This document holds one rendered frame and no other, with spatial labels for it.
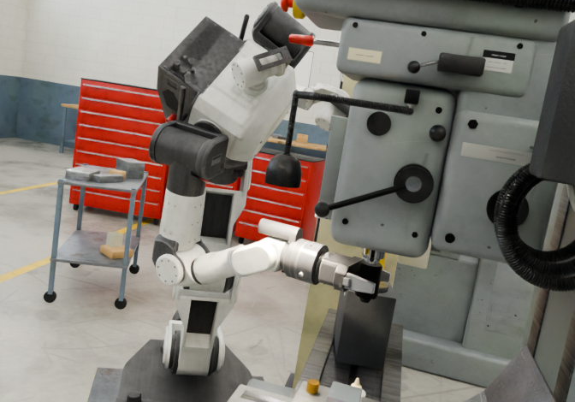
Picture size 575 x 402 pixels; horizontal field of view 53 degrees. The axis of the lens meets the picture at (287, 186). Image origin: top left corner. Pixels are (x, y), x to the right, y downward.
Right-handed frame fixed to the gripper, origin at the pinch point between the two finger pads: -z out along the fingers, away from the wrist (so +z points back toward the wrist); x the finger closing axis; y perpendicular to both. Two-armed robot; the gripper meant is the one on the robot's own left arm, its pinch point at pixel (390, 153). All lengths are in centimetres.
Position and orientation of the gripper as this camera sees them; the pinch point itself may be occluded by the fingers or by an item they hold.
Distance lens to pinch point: 183.2
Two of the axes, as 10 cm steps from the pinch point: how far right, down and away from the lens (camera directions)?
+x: 3.9, -1.6, -9.1
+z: -7.9, -5.6, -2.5
